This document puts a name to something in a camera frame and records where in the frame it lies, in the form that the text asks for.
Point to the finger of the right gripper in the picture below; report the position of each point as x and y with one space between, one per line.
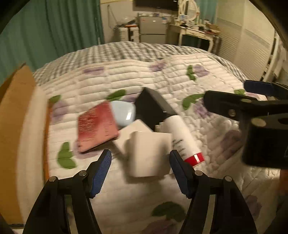
234 106
259 87

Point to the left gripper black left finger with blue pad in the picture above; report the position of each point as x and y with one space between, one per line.
49 213

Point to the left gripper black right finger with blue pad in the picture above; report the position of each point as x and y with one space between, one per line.
231 213

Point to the white tube red cap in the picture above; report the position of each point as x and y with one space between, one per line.
182 139

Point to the black rectangular box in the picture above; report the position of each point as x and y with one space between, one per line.
152 108

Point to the white cube charger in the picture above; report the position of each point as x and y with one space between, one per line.
148 154

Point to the red rose card wallet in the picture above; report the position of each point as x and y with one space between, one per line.
96 127

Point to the light blue earbuds case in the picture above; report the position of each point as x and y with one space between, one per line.
124 112

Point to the white power adapter plug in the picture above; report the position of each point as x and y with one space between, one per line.
128 132

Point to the white louvred wardrobe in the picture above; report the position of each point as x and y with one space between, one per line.
247 37

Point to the floral white quilt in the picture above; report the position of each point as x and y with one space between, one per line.
158 89

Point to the white dressing table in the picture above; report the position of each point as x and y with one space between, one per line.
175 33

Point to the small teal window curtain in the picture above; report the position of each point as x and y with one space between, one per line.
207 9

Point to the brown cardboard box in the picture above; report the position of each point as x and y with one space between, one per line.
24 108

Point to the white oval vanity mirror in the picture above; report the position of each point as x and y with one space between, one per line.
188 10

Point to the silver mini fridge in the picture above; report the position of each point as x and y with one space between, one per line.
152 30

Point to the grey checked bed sheet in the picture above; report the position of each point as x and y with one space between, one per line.
118 51

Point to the white suitcase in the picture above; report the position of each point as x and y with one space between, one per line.
128 33

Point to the large teal curtain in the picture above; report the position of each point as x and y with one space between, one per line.
43 31

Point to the black wall television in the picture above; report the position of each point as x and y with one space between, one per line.
160 4

